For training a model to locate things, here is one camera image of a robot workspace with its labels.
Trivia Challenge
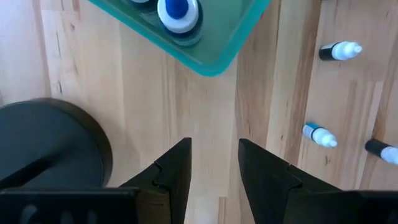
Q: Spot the large bottle black cap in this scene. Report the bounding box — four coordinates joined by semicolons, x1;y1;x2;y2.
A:
126;0;156;10

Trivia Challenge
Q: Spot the white globe lamp black base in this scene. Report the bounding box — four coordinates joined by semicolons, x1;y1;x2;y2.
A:
0;98;113;190

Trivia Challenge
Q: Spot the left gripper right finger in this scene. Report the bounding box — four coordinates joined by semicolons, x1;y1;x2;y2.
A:
238;138;341;224

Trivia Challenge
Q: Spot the small food coloring bottle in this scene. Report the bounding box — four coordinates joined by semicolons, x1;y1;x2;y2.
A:
302;122;338;148
318;40;363;62
364;138;398;166

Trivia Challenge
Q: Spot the green translucent plastic tray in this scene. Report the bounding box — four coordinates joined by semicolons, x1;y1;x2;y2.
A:
88;0;271;77

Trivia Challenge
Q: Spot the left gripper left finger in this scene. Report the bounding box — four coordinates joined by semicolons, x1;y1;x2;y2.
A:
119;137;193;224

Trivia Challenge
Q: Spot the large bottle blue cap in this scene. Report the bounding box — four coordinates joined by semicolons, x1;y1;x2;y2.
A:
157;0;205;47

